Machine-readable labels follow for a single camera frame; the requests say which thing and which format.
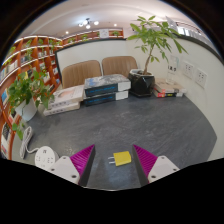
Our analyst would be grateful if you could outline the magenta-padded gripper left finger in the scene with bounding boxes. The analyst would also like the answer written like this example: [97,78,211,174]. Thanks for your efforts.
[49,143,97,187]

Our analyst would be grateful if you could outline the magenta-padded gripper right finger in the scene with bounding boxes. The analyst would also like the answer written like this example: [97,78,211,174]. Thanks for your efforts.
[132,144,181,187]

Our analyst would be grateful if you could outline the yellow charger block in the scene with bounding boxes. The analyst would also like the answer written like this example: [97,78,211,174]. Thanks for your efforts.
[108,150,132,167]

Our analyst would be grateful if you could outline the round white power strip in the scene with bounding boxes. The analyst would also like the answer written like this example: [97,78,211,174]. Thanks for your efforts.
[34,145,60,170]

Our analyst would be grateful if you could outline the thin white book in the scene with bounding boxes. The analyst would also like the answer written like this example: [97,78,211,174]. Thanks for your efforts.
[42,99,82,117]

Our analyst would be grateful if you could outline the thin dark blue book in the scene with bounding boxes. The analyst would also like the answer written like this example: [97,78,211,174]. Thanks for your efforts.
[83,89,130,108]

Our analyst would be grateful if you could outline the thick white book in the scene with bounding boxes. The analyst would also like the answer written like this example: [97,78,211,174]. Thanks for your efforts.
[49,84,86,106]

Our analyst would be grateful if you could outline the red black spine book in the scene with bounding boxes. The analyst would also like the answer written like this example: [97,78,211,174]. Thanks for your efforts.
[152,88,184,99]

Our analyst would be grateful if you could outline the leafy plant in white pot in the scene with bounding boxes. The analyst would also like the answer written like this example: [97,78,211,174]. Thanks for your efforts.
[7,68,56,141]

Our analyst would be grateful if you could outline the tall plant in black pot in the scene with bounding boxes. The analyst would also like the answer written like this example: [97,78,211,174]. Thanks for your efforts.
[126,14,189,98]

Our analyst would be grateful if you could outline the beige cover book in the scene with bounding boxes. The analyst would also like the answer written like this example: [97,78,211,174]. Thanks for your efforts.
[153,78,187,94]

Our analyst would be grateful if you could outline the thick dark blue book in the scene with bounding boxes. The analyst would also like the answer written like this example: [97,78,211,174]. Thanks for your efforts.
[83,73,132,98]

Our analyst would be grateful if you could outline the tan leather chair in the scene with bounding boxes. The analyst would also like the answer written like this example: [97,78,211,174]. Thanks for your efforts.
[61,59,103,89]
[101,55,139,78]

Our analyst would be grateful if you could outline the clear acrylic sign holder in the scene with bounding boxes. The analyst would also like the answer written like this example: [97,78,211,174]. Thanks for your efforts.
[166,54,180,86]

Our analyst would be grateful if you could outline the orange wooden bookshelf unit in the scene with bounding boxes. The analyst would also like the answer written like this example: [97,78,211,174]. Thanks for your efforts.
[0,34,64,158]

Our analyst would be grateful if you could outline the white sign on shelf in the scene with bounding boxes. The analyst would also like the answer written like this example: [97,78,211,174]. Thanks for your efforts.
[99,28,110,39]

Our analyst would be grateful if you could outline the round bulb chandelier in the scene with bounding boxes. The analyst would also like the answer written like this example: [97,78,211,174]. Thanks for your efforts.
[78,18,100,30]

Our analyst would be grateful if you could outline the recessed ceiling lights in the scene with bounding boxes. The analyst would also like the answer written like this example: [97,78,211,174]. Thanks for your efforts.
[64,22,118,35]

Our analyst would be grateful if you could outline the white wall socket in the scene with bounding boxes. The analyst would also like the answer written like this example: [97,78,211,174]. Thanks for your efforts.
[194,67,208,89]
[182,60,195,80]

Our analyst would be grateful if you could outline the orange wall shelf unit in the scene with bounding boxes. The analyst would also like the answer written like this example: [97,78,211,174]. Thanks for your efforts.
[61,28,125,46]

